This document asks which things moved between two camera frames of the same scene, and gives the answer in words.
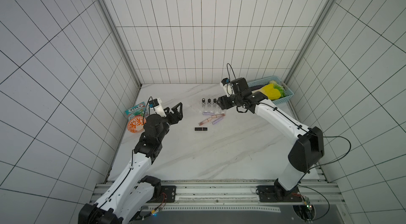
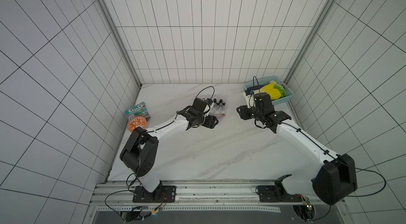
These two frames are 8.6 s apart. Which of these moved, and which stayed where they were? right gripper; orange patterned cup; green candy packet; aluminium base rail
Moved: right gripper
Stayed: green candy packet; aluminium base rail; orange patterned cup
